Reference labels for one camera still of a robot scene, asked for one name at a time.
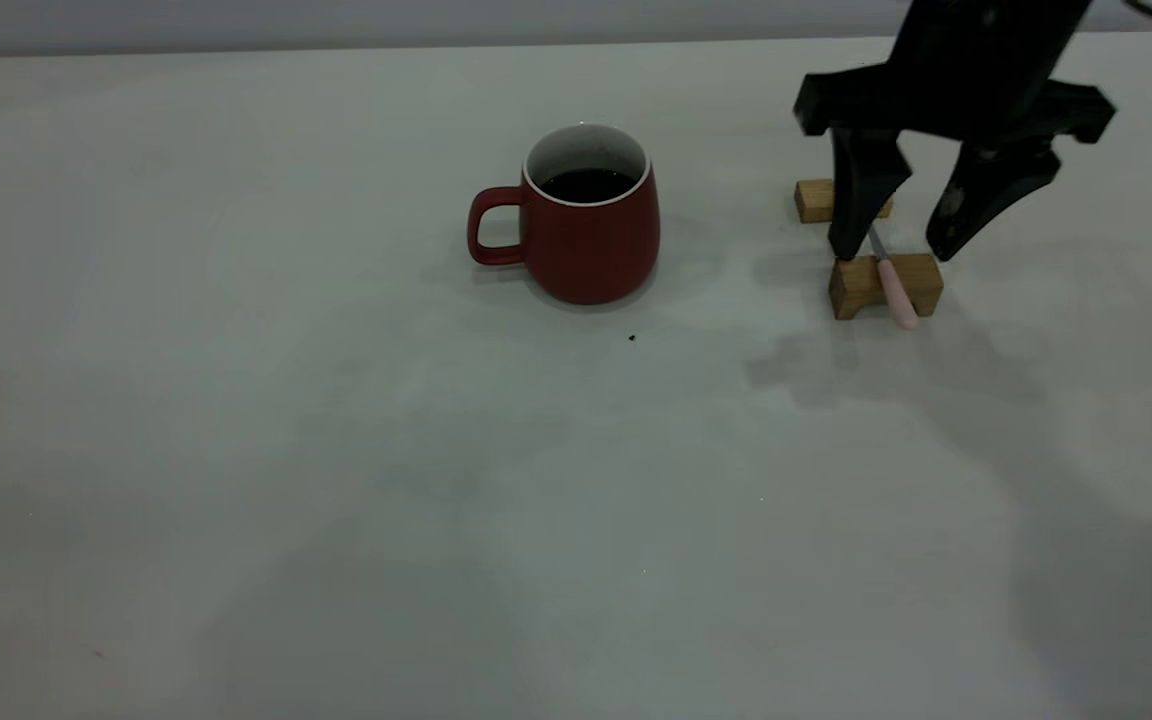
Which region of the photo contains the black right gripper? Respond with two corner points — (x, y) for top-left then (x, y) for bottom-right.
(792, 0), (1120, 264)

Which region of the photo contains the spoon with pink handle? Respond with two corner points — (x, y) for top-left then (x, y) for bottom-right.
(868, 228), (920, 331)

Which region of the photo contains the red ceramic mug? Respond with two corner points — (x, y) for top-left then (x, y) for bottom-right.
(466, 122), (661, 306)

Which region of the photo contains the dark coffee liquid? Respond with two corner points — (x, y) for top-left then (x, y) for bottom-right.
(539, 167), (639, 206)

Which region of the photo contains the arch shaped wooden block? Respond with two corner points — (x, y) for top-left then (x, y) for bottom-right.
(828, 252), (945, 322)

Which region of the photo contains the flat rectangular wooden block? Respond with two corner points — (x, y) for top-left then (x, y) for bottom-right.
(794, 178), (894, 224)

